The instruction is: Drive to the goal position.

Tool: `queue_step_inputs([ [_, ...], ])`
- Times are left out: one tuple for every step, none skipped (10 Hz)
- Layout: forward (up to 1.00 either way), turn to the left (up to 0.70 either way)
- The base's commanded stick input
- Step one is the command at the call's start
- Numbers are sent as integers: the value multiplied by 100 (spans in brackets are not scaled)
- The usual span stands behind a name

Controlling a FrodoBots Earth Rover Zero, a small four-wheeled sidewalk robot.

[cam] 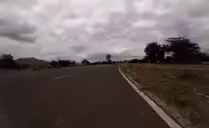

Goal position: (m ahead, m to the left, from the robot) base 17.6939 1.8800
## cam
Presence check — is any tall thin distant tree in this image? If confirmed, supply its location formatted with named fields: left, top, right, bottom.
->
left=104, top=53, right=113, bottom=65

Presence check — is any small distant tree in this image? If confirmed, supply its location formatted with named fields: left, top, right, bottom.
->
left=80, top=58, right=91, bottom=66

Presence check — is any grey asphalt road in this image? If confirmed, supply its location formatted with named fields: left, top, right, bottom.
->
left=0, top=63, right=174, bottom=128

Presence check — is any clump of dark trees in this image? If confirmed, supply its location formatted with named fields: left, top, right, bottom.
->
left=48, top=59, right=77, bottom=69

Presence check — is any white painted centre line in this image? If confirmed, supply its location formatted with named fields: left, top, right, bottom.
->
left=51, top=73, right=72, bottom=81

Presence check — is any white road edge line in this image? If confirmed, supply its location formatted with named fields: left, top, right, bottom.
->
left=117, top=65, right=183, bottom=128

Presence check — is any dry grass verge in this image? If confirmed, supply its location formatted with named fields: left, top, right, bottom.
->
left=119, top=62, right=209, bottom=128

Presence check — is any low building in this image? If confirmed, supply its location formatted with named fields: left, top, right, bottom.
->
left=14, top=57, right=52, bottom=70

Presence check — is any group of large dark trees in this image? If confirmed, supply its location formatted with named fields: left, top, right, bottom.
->
left=143, top=35, right=209, bottom=65

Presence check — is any dark round tree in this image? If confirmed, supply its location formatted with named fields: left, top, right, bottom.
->
left=0, top=53, right=17, bottom=70

